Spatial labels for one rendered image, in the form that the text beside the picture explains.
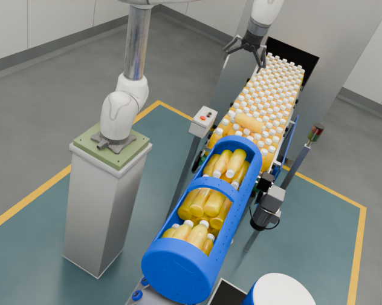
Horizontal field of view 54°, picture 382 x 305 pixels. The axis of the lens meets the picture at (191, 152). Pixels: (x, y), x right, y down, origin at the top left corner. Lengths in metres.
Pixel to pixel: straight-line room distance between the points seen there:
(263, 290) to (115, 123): 1.02
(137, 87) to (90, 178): 0.55
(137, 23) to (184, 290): 1.18
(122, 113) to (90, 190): 0.51
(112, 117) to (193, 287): 0.89
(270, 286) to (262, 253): 1.53
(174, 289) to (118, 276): 1.24
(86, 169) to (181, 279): 0.89
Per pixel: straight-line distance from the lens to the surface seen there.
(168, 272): 1.46
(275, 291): 1.68
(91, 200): 2.19
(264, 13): 1.54
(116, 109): 1.85
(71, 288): 2.66
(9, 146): 3.54
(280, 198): 2.35
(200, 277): 1.41
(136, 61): 1.94
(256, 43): 1.62
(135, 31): 1.87
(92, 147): 1.98
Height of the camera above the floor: 2.31
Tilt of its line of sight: 37 degrees down
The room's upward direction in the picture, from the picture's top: 19 degrees clockwise
